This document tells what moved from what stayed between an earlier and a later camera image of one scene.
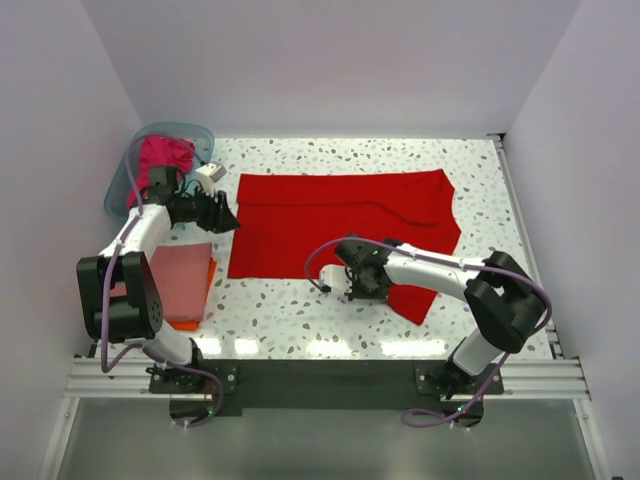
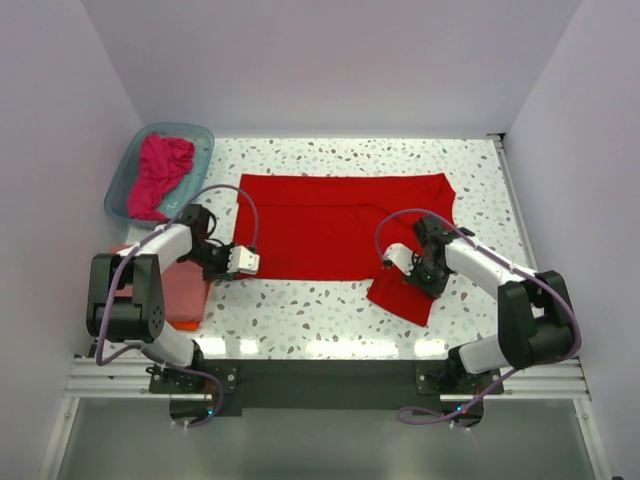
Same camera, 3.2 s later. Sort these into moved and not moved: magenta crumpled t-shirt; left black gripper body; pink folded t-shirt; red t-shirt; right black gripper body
Moved: left black gripper body; right black gripper body
Not moved: red t-shirt; magenta crumpled t-shirt; pink folded t-shirt
